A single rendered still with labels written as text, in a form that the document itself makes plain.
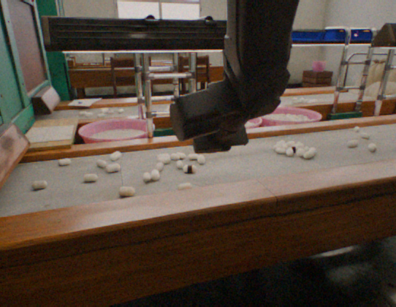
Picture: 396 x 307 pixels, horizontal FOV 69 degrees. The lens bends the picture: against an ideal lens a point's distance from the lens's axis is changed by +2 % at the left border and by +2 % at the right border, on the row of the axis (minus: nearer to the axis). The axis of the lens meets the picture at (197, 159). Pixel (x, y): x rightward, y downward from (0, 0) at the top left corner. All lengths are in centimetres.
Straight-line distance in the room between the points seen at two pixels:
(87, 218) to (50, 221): 6
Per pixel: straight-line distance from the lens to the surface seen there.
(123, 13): 579
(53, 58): 340
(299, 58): 734
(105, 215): 56
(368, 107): 181
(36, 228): 58
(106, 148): 91
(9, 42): 117
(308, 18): 740
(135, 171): 78
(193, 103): 38
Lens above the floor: 107
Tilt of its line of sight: 23 degrees down
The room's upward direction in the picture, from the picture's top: straight up
